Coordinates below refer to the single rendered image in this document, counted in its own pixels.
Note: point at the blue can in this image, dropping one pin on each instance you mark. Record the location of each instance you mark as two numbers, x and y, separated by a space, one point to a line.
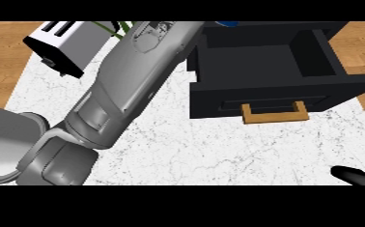
228 23

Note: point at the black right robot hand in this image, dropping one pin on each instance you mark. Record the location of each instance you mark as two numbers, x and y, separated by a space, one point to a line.
350 174

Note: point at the white and black toaster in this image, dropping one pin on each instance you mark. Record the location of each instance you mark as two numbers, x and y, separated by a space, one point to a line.
67 45

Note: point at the black cabinet body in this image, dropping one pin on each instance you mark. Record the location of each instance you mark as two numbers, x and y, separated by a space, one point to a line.
280 26

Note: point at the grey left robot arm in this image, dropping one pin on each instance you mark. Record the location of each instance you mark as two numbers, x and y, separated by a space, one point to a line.
124 82

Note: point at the black open drawer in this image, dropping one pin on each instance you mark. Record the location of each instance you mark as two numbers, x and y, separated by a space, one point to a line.
267 76

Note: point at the green plant leaves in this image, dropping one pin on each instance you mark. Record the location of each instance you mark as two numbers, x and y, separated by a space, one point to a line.
119 28

